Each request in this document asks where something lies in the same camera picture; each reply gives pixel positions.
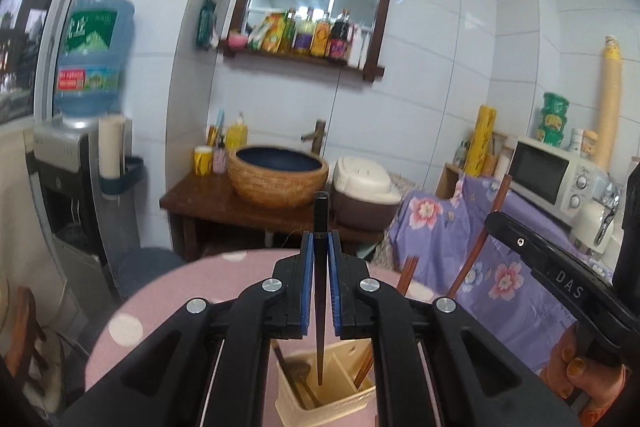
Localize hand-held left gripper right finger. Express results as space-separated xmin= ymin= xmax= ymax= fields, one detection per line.
xmin=326 ymin=229 xmax=586 ymax=427

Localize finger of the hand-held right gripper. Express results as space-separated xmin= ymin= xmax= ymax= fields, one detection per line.
xmin=484 ymin=210 xmax=552 ymax=281

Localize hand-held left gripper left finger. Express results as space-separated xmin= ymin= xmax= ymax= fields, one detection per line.
xmin=60 ymin=229 xmax=317 ymax=427

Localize reddish brown chopstick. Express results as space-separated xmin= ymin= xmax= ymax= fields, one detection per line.
xmin=397 ymin=255 xmax=415 ymax=295
xmin=446 ymin=173 xmax=513 ymax=300
xmin=352 ymin=255 xmax=420 ymax=390

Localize dark brown chopstick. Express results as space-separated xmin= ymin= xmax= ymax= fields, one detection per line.
xmin=312 ymin=191 xmax=331 ymax=388

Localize brown wooden spoon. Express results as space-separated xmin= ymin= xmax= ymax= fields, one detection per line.
xmin=272 ymin=341 xmax=316 ymax=408

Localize cream plastic utensil holder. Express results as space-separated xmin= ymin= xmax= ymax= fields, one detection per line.
xmin=275 ymin=339 xmax=378 ymax=427

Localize person's right hand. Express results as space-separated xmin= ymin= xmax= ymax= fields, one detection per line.
xmin=542 ymin=321 xmax=628 ymax=410

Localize white microwave oven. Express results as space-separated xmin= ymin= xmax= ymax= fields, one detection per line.
xmin=507 ymin=137 xmax=611 ymax=228

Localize purple floral cloth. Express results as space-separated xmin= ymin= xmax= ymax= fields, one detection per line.
xmin=372 ymin=172 xmax=621 ymax=373

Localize white electric kettle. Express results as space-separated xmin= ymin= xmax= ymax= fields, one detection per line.
xmin=567 ymin=184 xmax=626 ymax=258

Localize glass jar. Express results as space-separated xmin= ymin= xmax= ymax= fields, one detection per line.
xmin=482 ymin=134 xmax=507 ymax=176

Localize light wooden box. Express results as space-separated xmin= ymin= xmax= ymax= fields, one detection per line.
xmin=435 ymin=163 xmax=466 ymax=202

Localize yellow wrapped roll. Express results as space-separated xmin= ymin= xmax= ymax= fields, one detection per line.
xmin=464 ymin=104 xmax=498 ymax=178

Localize woven basket wash basin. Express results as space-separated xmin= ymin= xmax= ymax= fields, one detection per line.
xmin=227 ymin=144 xmax=330 ymax=209

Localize white and brown rice cooker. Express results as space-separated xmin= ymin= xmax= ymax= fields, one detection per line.
xmin=331 ymin=157 xmax=403 ymax=233

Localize wooden washstand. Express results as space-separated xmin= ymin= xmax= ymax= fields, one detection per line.
xmin=160 ymin=172 xmax=386 ymax=258

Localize pink polka-dot tablecloth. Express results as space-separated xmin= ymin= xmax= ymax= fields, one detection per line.
xmin=85 ymin=249 xmax=436 ymax=427

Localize bronze faucet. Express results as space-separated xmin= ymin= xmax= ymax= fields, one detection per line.
xmin=301 ymin=119 xmax=327 ymax=155

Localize pink pump bottle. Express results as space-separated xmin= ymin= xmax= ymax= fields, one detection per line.
xmin=212 ymin=136 xmax=228 ymax=175

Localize tall stack of yellow cups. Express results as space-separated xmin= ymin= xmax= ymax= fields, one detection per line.
xmin=592 ymin=36 xmax=623 ymax=172

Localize yellow cup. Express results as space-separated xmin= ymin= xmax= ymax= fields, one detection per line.
xmin=194 ymin=146 xmax=216 ymax=176

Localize yellow soap bottle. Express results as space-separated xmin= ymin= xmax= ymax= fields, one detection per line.
xmin=226 ymin=112 xmax=248 ymax=150

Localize brushes beside basin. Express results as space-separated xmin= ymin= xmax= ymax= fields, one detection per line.
xmin=207 ymin=109 xmax=226 ymax=148

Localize blue-grey cup holder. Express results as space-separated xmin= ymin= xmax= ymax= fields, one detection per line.
xmin=100 ymin=154 xmax=146 ymax=198

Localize wooden framed mirror shelf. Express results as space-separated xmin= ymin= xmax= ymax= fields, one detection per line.
xmin=220 ymin=0 xmax=401 ymax=82

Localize white plastic bottle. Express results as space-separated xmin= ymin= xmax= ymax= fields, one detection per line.
xmin=348 ymin=24 xmax=368 ymax=68

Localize stack of paper cups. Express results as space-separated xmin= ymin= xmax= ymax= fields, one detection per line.
xmin=97 ymin=114 xmax=126 ymax=180

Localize dark soy sauce bottle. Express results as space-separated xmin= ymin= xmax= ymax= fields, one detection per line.
xmin=327 ymin=9 xmax=352 ymax=60

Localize amber sauce bottle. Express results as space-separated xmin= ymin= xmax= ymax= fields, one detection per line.
xmin=311 ymin=13 xmax=332 ymax=58

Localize oil bottle with purple label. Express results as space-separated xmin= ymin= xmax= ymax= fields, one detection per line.
xmin=294 ymin=7 xmax=316 ymax=56

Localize green glass bottle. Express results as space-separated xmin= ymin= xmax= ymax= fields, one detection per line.
xmin=280 ymin=8 xmax=297 ymax=54

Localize yellow seasoning pouch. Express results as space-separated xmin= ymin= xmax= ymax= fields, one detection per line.
xmin=260 ymin=13 xmax=287 ymax=54

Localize green seasoning packet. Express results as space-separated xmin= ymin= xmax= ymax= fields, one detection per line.
xmin=248 ymin=19 xmax=266 ymax=50

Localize grey water dispenser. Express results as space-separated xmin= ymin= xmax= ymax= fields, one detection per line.
xmin=27 ymin=117 xmax=146 ymax=298

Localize wooden chair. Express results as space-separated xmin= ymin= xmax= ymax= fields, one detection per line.
xmin=5 ymin=284 xmax=66 ymax=408

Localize blue water jug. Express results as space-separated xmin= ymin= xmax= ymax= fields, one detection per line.
xmin=52 ymin=0 xmax=136 ymax=128

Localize green packet on wall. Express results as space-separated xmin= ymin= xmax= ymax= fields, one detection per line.
xmin=196 ymin=0 xmax=218 ymax=50

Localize window with white frame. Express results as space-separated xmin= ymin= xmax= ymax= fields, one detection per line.
xmin=0 ymin=0 xmax=96 ymax=122

